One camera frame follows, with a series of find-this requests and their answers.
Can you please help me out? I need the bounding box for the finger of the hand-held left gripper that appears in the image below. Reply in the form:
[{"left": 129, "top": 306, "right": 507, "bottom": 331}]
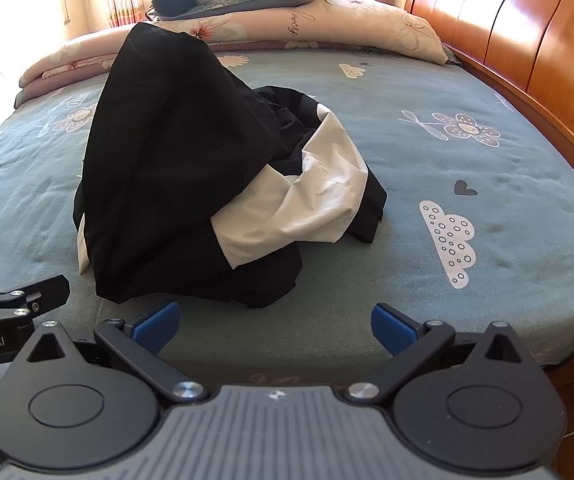
[{"left": 0, "top": 274, "right": 71, "bottom": 322}]

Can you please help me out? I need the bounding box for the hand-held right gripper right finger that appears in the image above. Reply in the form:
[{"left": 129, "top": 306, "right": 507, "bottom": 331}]
[{"left": 345, "top": 303, "right": 536, "bottom": 406}]

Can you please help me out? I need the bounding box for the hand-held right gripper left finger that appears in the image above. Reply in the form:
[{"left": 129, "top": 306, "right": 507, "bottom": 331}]
[{"left": 14, "top": 301, "right": 209, "bottom": 407}]

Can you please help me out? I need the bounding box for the black and white hooded jacket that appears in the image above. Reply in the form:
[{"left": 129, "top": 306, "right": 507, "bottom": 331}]
[{"left": 72, "top": 22, "right": 388, "bottom": 309}]

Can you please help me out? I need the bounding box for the pink floral folded quilt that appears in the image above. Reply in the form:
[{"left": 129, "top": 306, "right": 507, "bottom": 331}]
[{"left": 14, "top": 0, "right": 450, "bottom": 108}]

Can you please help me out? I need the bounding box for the orange wooden headboard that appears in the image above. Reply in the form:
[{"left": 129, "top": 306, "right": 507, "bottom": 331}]
[{"left": 404, "top": 0, "right": 574, "bottom": 480}]

